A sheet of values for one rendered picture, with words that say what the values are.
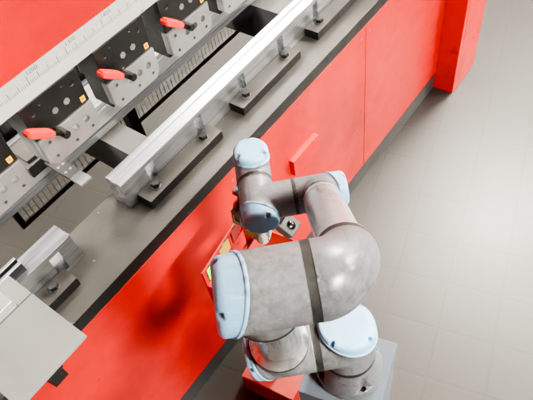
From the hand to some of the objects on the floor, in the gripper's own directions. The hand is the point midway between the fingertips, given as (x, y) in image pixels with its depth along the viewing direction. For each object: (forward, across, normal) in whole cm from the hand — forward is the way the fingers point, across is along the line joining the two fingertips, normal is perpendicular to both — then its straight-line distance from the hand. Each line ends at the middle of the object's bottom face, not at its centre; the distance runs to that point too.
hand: (266, 240), depth 145 cm
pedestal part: (+84, +5, +7) cm, 84 cm away
